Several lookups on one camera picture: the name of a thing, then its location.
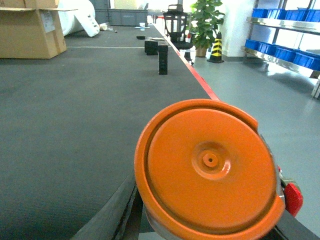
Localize yellow black traffic cone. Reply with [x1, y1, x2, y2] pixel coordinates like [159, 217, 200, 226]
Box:
[206, 31, 224, 64]

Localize black mesh office chair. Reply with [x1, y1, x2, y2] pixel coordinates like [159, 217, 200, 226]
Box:
[163, 4, 194, 65]

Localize steel shelf rack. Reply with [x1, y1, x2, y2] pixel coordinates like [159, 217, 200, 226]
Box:
[241, 0, 320, 99]

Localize dark grey table mat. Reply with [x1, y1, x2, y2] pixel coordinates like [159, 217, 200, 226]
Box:
[0, 27, 209, 240]

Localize black upright box white label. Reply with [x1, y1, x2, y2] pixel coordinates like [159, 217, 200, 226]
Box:
[158, 42, 169, 75]

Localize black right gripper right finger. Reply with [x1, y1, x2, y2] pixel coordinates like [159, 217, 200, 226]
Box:
[272, 169, 319, 240]

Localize white foam roll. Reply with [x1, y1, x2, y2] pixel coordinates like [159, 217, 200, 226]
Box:
[58, 0, 100, 38]

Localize orange cylinder cap 4680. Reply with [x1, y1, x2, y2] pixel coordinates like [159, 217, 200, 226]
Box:
[134, 99, 285, 240]

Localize green potted plant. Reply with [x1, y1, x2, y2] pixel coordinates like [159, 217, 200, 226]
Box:
[190, 0, 225, 58]

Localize small black round disc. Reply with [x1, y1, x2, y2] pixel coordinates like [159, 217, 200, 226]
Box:
[136, 35, 146, 40]

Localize black stacked boxes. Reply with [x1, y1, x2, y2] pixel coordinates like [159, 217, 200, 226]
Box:
[144, 40, 158, 56]

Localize large cardboard box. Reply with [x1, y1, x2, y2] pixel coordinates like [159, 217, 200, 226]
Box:
[0, 0, 76, 59]

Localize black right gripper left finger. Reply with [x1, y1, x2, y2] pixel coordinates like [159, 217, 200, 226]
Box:
[72, 173, 143, 240]

